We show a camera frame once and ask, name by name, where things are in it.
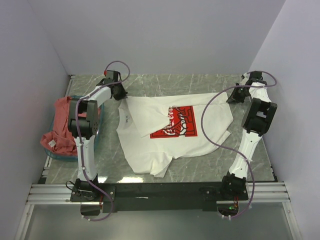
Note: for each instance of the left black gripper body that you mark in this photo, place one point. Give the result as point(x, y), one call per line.
point(121, 92)

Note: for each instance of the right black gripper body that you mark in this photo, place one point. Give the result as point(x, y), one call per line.
point(239, 94)

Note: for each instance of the white Coca-Cola t-shirt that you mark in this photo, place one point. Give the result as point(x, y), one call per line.
point(155, 130)

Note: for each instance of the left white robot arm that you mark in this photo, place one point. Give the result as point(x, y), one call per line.
point(86, 184)

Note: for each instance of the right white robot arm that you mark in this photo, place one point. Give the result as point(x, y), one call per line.
point(255, 123)

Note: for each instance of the red t-shirt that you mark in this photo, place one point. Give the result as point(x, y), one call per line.
point(70, 122)

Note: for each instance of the teal plastic basket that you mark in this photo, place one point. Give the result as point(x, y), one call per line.
point(62, 157)

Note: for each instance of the black base beam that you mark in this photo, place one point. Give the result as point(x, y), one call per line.
point(119, 197)

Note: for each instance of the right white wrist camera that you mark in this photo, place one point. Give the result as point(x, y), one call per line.
point(244, 78)

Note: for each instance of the aluminium frame rail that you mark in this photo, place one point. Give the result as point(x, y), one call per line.
point(59, 194)

